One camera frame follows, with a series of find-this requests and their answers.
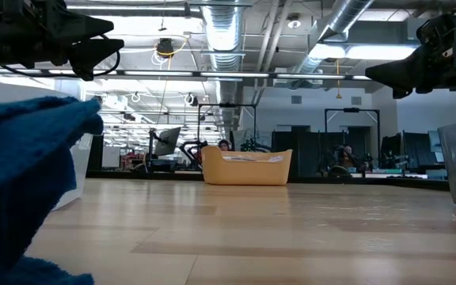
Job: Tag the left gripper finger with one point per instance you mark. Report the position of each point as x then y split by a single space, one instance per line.
89 25
97 51

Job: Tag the white plastic bin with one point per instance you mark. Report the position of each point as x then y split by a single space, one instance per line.
78 170

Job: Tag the orange plastic bin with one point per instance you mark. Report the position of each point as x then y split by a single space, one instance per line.
244 170

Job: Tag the black background robot arm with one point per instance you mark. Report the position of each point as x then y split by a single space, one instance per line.
190 152

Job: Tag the bright ceiling light panel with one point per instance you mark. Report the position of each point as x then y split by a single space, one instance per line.
370 51

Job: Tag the black partition panel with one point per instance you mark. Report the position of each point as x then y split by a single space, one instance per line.
414 148

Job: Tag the long ceiling light strip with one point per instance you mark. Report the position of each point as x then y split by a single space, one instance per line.
172 73

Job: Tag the person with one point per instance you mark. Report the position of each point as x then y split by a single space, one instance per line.
225 145
347 157

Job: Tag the black cabinet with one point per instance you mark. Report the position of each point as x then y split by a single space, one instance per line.
95 152

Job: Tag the grey tilted monitor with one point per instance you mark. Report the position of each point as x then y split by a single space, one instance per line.
168 140

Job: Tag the round ceiling fixture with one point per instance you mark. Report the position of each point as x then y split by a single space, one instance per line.
293 21

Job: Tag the blue cloth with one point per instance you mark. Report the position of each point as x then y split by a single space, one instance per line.
22 166

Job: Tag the wall air vent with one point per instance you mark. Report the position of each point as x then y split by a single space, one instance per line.
296 99
356 100

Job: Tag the black metal frame stand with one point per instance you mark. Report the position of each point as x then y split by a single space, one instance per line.
351 110
226 105

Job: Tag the silver ventilation duct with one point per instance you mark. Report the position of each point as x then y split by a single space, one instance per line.
343 16
222 31

